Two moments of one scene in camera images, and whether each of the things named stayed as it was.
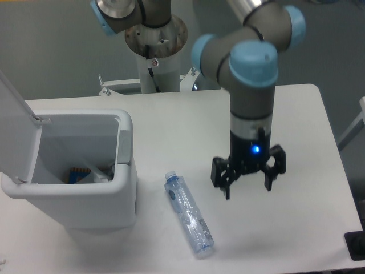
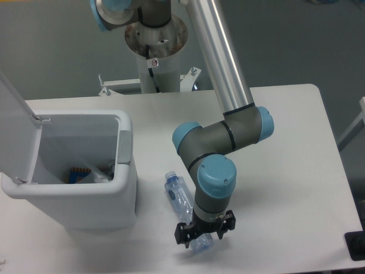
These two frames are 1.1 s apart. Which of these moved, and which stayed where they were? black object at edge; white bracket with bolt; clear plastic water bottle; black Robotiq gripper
Moved: black Robotiq gripper
Stayed: white bracket with bolt; clear plastic water bottle; black object at edge
